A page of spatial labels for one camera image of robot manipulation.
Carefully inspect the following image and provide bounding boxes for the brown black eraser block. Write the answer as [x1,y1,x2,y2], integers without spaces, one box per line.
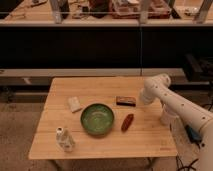
[116,96,136,106]

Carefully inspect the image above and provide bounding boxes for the wooden table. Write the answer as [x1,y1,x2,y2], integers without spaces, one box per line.
[29,77,177,159]

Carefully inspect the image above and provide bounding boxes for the small white bottle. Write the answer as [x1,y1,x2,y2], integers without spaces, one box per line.
[56,127,75,152]

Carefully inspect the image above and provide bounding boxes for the long wooden shelf bench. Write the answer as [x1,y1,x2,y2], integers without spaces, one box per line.
[0,4,213,77]

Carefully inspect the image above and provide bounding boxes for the black foot pedal box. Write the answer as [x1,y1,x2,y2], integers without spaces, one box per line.
[185,125,202,143]

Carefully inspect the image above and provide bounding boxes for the black floor cable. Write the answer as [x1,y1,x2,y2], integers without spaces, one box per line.
[175,156,201,171]

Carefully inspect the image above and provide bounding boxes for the green ceramic bowl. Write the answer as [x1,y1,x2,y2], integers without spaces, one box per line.
[80,103,114,136]

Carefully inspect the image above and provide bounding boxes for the white sponge block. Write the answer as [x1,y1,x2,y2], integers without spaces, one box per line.
[68,97,81,113]

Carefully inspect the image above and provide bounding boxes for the red brown sausage toy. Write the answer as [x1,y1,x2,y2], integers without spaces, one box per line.
[121,114,134,132]

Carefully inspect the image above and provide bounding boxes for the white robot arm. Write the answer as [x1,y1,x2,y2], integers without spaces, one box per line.
[139,74,213,171]

